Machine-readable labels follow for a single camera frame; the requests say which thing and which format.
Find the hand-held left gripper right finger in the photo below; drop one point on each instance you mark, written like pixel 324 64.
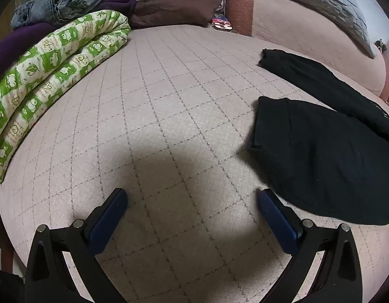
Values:
pixel 276 221

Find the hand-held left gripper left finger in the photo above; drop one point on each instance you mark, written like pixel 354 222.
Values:
pixel 109 217

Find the black pants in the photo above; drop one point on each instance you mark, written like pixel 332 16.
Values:
pixel 324 157

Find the pink quilted sofa seat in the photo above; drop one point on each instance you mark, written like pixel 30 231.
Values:
pixel 181 101

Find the green printed blanket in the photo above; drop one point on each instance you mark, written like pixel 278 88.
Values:
pixel 39 69

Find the purple cloth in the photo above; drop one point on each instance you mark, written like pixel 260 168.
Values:
pixel 11 44

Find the pink and red bolster cushion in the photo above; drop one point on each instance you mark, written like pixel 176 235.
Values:
pixel 292 22

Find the red and blue packet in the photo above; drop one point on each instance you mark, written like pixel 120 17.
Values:
pixel 221 23

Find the brown cloth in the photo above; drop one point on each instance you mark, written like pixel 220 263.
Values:
pixel 172 9

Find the grey denim garment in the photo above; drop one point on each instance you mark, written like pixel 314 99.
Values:
pixel 55 6

